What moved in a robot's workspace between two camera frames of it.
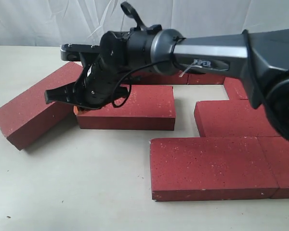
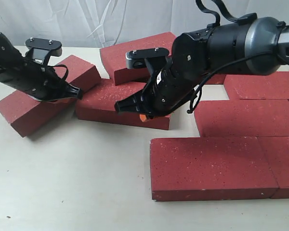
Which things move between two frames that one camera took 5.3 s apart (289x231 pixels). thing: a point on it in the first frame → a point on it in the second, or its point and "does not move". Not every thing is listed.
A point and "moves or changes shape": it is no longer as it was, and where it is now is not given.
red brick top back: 28,119 moves or changes shape
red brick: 150,78 moves or changes shape
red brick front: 149,107 moves or changes shape
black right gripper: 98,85 → 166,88
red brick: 232,118 does not move
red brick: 210,168 does not move
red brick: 282,156 does not move
